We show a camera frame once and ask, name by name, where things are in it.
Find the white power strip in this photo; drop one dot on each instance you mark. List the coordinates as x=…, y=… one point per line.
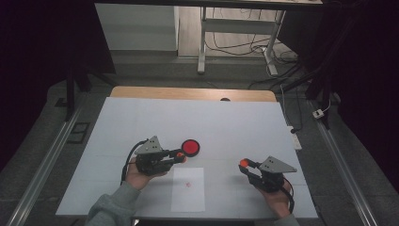
x=295, y=141

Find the dark floor outlet plate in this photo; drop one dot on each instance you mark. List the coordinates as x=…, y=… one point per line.
x=78, y=132

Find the aluminium floor rail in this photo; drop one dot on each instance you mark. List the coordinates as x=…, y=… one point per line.
x=40, y=169
x=345, y=169

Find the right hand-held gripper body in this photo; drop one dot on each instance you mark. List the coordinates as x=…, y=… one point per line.
x=271, y=175

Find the red ink pad black case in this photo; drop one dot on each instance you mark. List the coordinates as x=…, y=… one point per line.
x=190, y=147

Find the small white adapter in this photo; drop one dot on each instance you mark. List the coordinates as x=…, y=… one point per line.
x=318, y=113

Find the black metal stand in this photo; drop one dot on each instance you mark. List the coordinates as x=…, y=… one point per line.
x=326, y=94
x=69, y=94

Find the person's right hand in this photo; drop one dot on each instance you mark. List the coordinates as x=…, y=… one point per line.
x=277, y=202

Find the person's left hand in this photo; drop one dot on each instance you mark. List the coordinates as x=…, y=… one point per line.
x=138, y=177

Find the dark curtain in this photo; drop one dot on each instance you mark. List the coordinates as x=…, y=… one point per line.
x=370, y=78
x=31, y=62

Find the white standing desk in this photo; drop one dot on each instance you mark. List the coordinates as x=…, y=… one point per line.
x=238, y=26

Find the white paper sheet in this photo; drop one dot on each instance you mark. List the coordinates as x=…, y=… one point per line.
x=188, y=197

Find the orange stamp cap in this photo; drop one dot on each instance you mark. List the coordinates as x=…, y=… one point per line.
x=244, y=162

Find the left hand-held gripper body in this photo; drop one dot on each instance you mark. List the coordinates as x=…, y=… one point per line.
x=150, y=157

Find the orange stamp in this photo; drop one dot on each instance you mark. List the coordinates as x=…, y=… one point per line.
x=180, y=154

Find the grey cabinet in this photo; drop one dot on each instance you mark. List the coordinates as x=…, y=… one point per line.
x=138, y=28

